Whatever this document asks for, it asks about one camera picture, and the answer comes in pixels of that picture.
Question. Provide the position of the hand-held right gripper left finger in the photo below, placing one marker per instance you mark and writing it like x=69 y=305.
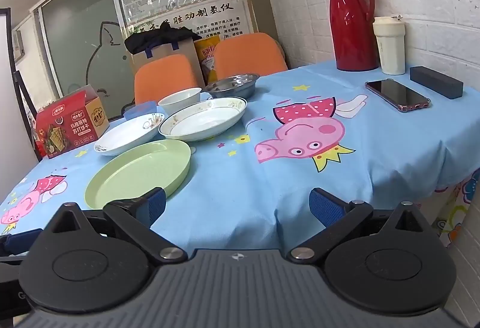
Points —
x=152 y=203

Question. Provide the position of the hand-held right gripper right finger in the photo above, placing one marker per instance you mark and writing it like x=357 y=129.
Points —
x=325 y=206

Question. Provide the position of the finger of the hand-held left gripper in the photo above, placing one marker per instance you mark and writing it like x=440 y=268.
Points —
x=23 y=240

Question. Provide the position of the translucent blue bowl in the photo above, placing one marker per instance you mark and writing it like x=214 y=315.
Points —
x=138 y=111

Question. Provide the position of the light green plate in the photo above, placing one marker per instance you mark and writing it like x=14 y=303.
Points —
x=135 y=174

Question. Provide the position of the white floral round plate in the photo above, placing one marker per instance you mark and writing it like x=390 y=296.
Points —
x=123 y=135

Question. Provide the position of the blue cartoon pig tablecloth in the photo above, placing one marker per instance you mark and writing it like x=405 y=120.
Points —
x=240 y=170

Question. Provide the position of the white gold-rimmed oval dish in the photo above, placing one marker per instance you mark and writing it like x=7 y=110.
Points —
x=202 y=121

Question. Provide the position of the white ceramic bowl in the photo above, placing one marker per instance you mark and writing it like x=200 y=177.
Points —
x=180 y=97

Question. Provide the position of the red and brown cracker box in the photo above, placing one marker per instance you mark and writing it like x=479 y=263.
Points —
x=67 y=129

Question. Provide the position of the orange chair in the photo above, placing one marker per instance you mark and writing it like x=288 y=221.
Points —
x=247 y=54
x=165 y=76

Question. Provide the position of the colourful printed under-cloth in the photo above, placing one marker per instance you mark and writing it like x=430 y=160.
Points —
x=457 y=208

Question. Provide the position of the smartphone in clear case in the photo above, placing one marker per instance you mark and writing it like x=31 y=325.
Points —
x=397 y=93

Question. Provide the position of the stainless steel bowl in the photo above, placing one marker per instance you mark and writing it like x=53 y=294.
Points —
x=232 y=86

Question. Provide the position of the whiteboard with black stand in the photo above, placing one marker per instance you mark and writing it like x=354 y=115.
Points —
x=5 y=88

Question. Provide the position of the cardboard box with black cloth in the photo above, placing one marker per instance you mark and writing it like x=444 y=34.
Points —
x=185 y=50

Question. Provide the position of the yellow snack packet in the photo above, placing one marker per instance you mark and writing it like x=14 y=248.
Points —
x=208 y=50

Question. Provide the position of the black rectangular box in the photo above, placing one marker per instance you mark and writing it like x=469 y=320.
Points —
x=435 y=82

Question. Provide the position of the black cloth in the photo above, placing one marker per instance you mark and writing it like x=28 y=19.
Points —
x=157 y=37

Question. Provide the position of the white tumbler cup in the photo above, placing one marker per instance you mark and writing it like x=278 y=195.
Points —
x=390 y=50

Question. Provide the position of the red thermos jug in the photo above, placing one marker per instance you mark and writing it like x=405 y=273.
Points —
x=348 y=24

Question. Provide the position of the frosted glass door with cartoon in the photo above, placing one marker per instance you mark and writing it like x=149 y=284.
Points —
x=75 y=31

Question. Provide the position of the white sign board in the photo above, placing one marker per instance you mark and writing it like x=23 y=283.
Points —
x=210 y=16

